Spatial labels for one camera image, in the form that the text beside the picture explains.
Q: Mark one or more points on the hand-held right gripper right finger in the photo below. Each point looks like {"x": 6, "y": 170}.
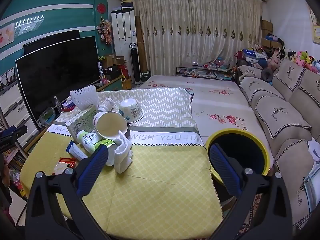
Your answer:
{"x": 225, "y": 172}

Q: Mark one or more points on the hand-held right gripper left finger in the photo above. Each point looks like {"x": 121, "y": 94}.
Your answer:
{"x": 92, "y": 170}

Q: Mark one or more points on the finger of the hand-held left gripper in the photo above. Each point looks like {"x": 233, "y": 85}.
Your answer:
{"x": 15, "y": 132}

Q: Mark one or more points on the yellow rimmed dark waste bin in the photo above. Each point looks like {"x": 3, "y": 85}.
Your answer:
{"x": 240, "y": 152}

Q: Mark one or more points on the blue white wrapper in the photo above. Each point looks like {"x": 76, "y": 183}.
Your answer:
{"x": 75, "y": 151}

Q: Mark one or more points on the red snack packet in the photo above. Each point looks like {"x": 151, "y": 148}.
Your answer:
{"x": 65, "y": 162}

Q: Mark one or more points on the white green drink bottle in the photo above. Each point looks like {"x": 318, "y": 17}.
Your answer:
{"x": 88, "y": 141}

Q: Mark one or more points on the white cloth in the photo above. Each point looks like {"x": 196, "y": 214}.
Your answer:
{"x": 122, "y": 155}

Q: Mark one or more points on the light green cardboard box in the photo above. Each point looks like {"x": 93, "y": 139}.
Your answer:
{"x": 80, "y": 125}

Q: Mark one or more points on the paper cup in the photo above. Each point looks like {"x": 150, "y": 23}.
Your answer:
{"x": 110, "y": 125}

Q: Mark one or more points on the white pill bottle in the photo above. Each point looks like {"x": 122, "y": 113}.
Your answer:
{"x": 106, "y": 103}

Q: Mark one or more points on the white paper bowl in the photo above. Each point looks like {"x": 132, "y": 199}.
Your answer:
{"x": 130, "y": 110}

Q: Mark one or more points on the white drawer cabinet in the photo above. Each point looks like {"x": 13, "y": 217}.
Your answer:
{"x": 15, "y": 110}

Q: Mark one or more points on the shelf of books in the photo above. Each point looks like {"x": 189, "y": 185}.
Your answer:
{"x": 13, "y": 161}

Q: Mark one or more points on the clear plastic box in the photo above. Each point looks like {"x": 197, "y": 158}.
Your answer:
{"x": 47, "y": 117}

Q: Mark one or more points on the clear water bottle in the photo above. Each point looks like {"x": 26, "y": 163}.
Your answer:
{"x": 58, "y": 105}

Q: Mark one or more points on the blue tissue pack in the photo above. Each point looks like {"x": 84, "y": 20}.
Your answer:
{"x": 68, "y": 104}

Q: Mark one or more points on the yellow printed tablecloth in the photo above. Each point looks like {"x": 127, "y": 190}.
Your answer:
{"x": 162, "y": 167}

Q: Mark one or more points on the large black television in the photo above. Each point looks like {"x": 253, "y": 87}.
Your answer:
{"x": 57, "y": 75}

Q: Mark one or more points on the beige fabric sofa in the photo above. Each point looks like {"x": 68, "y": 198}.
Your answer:
{"x": 275, "y": 115}

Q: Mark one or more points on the floral white sheet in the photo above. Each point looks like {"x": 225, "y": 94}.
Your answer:
{"x": 212, "y": 92}

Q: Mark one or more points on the clear plastic bag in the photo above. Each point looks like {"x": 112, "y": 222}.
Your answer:
{"x": 312, "y": 192}

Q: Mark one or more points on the white crumpled paper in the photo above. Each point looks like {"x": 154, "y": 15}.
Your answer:
{"x": 313, "y": 150}

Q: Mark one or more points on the white long box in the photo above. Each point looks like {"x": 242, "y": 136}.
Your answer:
{"x": 101, "y": 70}

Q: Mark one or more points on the cluttered glass coffee table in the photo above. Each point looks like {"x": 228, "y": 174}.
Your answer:
{"x": 200, "y": 73}

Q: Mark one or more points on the dark neck pillow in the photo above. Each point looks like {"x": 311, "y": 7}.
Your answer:
{"x": 267, "y": 75}

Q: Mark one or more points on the dark green box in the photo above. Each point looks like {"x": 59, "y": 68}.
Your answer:
{"x": 145, "y": 75}

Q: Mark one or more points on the open cardboard box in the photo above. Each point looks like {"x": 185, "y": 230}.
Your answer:
{"x": 120, "y": 61}
{"x": 107, "y": 61}

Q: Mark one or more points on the white tower fan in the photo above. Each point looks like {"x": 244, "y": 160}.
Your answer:
{"x": 135, "y": 65}

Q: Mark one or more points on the blue star print bag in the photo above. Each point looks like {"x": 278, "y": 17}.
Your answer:
{"x": 250, "y": 53}

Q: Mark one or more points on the artificial flower decoration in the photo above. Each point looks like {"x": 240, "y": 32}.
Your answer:
{"x": 105, "y": 30}

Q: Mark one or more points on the pile of plush toys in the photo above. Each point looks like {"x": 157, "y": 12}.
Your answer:
{"x": 303, "y": 57}

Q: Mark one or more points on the white standing air conditioner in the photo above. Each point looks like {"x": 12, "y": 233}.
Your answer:
{"x": 123, "y": 30}

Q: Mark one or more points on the beige patterned curtain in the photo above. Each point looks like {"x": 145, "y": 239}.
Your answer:
{"x": 195, "y": 30}

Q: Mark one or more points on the stack of cardboard boxes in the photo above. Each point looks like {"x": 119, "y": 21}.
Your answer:
{"x": 266, "y": 26}

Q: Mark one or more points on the boxes on air conditioner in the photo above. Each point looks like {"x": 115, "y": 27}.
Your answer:
{"x": 127, "y": 5}

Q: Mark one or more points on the photo frame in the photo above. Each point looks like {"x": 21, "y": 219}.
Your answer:
{"x": 7, "y": 77}

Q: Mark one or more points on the pink wall picture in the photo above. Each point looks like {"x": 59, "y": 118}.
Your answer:
{"x": 6, "y": 35}

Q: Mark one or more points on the red round wall ornament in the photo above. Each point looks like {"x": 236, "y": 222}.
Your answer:
{"x": 100, "y": 8}

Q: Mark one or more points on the framed wall picture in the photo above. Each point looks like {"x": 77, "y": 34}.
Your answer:
{"x": 316, "y": 33}

